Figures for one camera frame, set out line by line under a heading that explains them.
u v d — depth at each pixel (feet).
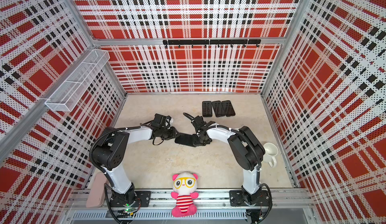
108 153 1.61
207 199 2.47
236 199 2.40
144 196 2.47
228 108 3.79
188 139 3.10
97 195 2.50
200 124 2.47
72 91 2.99
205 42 2.91
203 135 2.27
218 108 3.66
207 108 3.66
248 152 1.61
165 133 2.76
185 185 2.35
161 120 2.63
